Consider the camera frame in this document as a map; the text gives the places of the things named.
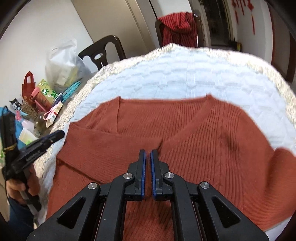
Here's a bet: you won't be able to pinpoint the rust orange knit sweater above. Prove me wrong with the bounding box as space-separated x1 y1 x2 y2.
47 95 295 230

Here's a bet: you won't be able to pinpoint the dark chair holding red garment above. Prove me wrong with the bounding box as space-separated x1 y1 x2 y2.
154 10 206 48

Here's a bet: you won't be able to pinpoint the blue water bottle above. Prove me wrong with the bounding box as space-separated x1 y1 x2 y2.
1 106 25 149

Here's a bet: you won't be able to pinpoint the small red gift bag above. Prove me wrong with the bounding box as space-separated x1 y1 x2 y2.
22 71 36 100

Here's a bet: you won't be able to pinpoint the teal blue clothes hangers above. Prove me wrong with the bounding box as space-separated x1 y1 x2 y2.
54 81 81 104

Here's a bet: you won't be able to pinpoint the person's left hand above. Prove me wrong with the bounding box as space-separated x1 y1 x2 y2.
6 164 40 204

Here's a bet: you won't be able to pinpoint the white plastic bag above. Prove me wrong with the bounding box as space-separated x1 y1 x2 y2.
45 39 91 93

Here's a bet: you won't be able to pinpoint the red paper wall decoration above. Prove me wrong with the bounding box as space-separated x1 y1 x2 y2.
231 0 255 35

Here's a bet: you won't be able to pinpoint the clear glass jar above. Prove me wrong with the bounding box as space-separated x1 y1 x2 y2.
34 112 47 137

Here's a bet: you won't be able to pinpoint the dark wooden chair far left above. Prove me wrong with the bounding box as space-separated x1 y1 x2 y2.
78 35 126 70

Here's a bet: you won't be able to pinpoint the green patterned tissue pack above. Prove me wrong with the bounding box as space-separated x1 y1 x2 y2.
38 79 58 104

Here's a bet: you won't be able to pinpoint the white box with green toy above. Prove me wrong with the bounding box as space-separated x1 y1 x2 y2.
18 128 38 145

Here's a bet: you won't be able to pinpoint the red knit garment on chair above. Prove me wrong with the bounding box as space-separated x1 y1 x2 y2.
157 11 198 48

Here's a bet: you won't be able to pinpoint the white quilted lace-edged cloth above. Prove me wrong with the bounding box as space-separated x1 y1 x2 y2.
34 43 296 241

